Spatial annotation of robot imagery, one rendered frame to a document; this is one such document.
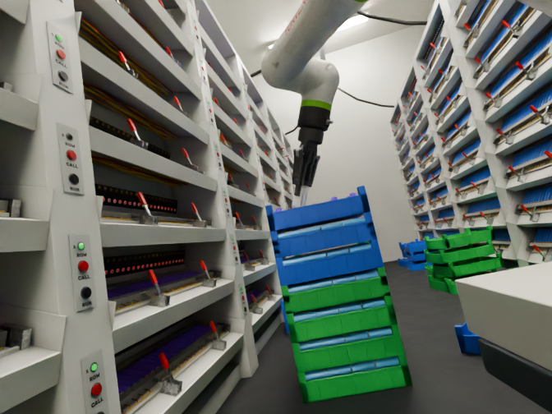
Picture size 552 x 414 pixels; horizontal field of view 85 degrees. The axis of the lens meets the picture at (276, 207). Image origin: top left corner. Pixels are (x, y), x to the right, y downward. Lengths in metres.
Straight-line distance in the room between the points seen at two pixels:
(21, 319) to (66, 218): 0.16
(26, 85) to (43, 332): 0.39
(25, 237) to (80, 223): 0.09
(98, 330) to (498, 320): 0.57
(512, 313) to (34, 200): 0.64
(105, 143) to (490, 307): 0.70
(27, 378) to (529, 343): 0.57
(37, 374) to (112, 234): 0.25
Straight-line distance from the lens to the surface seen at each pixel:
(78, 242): 0.60
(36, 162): 0.61
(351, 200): 0.90
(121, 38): 1.13
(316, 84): 0.90
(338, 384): 0.97
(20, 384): 0.54
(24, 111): 0.62
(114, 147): 0.74
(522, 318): 0.38
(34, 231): 0.56
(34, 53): 0.69
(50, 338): 0.58
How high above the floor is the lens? 0.43
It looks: 8 degrees up
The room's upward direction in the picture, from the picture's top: 11 degrees counter-clockwise
